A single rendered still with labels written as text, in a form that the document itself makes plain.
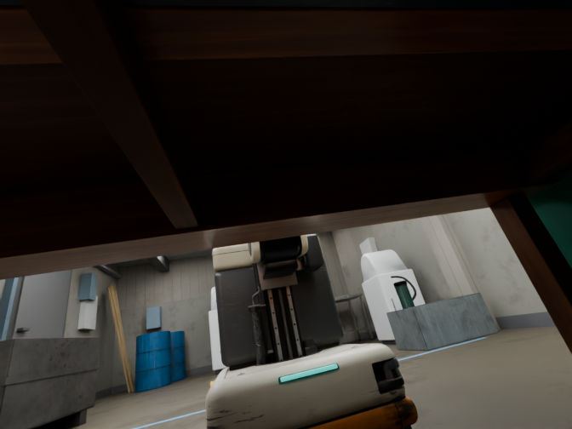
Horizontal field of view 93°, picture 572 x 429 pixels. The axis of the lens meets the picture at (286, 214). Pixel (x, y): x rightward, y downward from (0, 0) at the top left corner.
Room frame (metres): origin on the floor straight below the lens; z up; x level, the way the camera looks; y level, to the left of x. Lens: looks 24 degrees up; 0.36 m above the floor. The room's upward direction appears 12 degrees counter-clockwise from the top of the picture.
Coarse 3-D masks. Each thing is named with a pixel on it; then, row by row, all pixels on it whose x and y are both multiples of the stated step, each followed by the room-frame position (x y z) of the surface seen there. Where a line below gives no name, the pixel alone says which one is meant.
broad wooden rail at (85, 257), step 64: (64, 192) 0.44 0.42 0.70; (128, 192) 0.46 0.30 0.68; (256, 192) 0.51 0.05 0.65; (320, 192) 0.54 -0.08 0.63; (384, 192) 0.56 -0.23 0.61; (448, 192) 0.59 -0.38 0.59; (512, 192) 0.66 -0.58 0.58; (0, 256) 0.42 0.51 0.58; (64, 256) 0.47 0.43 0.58; (128, 256) 0.54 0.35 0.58
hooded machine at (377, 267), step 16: (368, 256) 3.96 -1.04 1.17; (384, 256) 3.95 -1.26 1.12; (368, 272) 4.09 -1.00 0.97; (384, 272) 3.85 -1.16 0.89; (400, 272) 3.83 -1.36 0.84; (368, 288) 4.16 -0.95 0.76; (384, 288) 3.77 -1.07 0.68; (416, 288) 3.86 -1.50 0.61; (368, 304) 4.33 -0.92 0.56; (384, 304) 3.84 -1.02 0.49; (400, 304) 3.80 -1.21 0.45; (416, 304) 3.84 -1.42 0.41; (384, 320) 3.98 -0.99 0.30; (384, 336) 4.13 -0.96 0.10
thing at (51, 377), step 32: (0, 352) 2.00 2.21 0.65; (32, 352) 2.18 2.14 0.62; (64, 352) 2.50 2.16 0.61; (96, 352) 2.94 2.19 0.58; (0, 384) 2.01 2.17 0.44; (32, 384) 2.23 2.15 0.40; (64, 384) 2.55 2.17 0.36; (0, 416) 2.02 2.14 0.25; (32, 416) 2.28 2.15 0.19; (64, 416) 2.60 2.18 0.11
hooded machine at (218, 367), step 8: (216, 304) 5.27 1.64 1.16; (216, 312) 5.17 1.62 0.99; (216, 320) 5.16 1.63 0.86; (216, 328) 5.16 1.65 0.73; (216, 336) 5.16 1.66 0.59; (216, 344) 5.16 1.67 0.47; (216, 352) 5.15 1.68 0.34; (216, 360) 5.15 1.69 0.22; (216, 368) 5.15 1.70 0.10; (224, 368) 5.18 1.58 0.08
